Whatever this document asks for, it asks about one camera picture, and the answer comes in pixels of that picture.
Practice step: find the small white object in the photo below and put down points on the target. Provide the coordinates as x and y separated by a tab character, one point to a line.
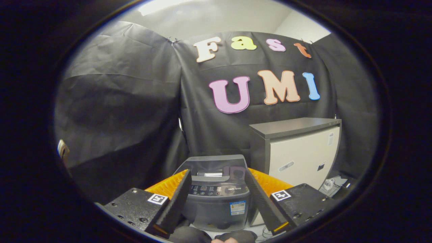
62	150

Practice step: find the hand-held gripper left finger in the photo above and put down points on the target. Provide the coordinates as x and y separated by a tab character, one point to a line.
177	202

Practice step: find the white cabinet with dark frame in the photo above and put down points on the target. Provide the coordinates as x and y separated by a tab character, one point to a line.
303	155

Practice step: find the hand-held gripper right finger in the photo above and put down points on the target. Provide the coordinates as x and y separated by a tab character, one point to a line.
261	202

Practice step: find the black box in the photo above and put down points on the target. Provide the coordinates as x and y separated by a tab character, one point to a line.
341	191

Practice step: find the grey washing machine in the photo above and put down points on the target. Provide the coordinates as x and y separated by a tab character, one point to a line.
216	209

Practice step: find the person's grey trouser leg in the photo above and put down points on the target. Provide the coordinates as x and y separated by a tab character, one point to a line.
189	235
239	235

